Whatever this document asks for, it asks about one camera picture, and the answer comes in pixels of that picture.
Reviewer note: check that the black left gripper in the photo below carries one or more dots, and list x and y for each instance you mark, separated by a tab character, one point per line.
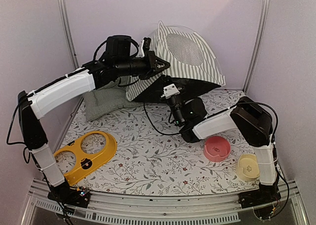
152	68

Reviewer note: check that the green striped pet tent fabric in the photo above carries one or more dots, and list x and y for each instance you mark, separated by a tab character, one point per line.
193	65

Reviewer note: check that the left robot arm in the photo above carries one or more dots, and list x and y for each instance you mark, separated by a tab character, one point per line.
35	111

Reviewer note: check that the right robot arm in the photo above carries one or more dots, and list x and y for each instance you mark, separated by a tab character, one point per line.
248	116

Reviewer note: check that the pink pet bowl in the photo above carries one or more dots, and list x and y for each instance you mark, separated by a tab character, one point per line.
216	149

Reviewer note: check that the cream pet bowl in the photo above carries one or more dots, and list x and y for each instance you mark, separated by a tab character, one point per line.
247	168

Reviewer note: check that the green checkered cushion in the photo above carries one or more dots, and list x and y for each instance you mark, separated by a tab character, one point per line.
107	99

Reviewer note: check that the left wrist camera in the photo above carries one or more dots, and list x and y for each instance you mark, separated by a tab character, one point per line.
144	46

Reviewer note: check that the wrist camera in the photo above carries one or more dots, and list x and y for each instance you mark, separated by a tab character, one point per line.
144	46
170	90

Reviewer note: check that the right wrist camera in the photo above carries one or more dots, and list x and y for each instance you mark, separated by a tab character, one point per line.
170	90

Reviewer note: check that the front aluminium rail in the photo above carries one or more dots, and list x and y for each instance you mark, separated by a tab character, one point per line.
211	209

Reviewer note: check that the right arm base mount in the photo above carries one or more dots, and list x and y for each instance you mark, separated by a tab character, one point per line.
264	194

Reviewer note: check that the left aluminium corner post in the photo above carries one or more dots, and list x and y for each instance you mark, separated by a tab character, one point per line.
67	31

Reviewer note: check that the aluminium corner post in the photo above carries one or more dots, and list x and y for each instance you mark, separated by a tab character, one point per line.
67	31
256	49

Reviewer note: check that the right aluminium corner post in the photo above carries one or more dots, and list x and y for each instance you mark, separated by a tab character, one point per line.
256	49

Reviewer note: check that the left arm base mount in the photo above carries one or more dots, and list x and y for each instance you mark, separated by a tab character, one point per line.
66	194

